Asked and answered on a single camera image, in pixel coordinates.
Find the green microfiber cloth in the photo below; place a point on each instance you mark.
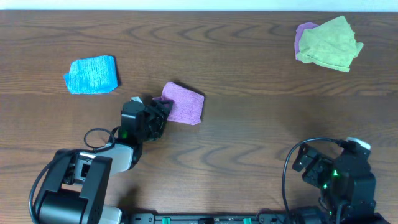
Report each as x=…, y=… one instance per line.
x=331, y=45

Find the blue folded cloth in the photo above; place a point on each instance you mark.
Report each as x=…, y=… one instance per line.
x=92, y=76

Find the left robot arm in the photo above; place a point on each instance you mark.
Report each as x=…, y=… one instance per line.
x=72, y=187

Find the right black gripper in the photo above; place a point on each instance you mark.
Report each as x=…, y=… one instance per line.
x=311, y=175

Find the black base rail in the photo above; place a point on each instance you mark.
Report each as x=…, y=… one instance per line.
x=151, y=218

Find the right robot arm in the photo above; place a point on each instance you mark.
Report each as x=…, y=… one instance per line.
x=346, y=184

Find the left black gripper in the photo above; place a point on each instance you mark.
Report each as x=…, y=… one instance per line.
x=156, y=117

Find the purple microfiber cloth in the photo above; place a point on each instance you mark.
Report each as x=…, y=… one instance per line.
x=187, y=105

